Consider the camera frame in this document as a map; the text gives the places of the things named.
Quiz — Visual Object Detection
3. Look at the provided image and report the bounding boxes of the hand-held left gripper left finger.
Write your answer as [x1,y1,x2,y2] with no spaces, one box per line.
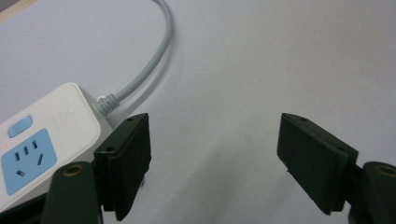
[40,112,152,224]

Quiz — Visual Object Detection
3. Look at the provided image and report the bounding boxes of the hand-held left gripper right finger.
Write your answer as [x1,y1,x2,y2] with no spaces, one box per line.
[276,112,396,224]

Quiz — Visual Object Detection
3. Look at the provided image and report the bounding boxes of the white power strip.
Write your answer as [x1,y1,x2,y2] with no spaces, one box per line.
[0,82,114,214]

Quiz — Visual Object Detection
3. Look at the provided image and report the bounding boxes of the grey power strip cable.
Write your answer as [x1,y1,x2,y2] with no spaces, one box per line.
[94,0,175,117]

